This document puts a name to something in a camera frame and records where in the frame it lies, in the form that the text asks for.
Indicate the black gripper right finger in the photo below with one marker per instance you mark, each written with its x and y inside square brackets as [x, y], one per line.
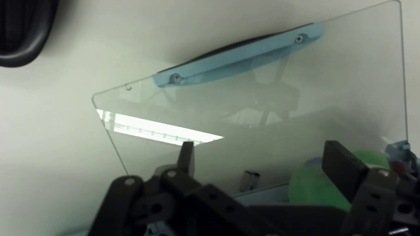
[343, 168]

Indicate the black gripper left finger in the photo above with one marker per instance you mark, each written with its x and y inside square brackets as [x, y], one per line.
[185, 162]

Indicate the green toy object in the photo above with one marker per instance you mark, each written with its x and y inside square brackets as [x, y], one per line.
[310, 184]

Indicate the black tray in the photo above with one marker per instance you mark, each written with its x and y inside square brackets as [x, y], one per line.
[25, 27]

